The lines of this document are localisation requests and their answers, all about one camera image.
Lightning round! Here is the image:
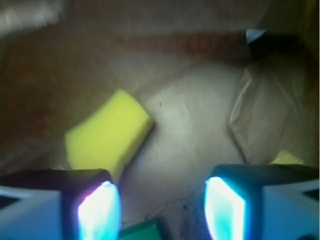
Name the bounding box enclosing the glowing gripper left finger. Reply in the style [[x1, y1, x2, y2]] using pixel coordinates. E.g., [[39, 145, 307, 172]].
[[0, 169, 122, 240]]

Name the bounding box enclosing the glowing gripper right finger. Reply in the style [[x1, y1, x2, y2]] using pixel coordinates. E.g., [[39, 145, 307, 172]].
[[203, 164, 320, 240]]

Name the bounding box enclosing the green rectangular sponge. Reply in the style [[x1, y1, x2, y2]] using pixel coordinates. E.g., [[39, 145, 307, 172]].
[[118, 219, 162, 240]]

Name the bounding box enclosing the yellow foam sponge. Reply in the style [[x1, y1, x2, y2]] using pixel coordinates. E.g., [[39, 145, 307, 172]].
[[65, 89, 154, 183]]

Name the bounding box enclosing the yellow microfiber cloth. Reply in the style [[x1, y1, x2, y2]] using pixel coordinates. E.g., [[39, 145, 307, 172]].
[[271, 150, 305, 165]]

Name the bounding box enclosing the brown paper bag bin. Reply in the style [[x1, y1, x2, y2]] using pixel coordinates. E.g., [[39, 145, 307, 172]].
[[0, 0, 320, 240]]

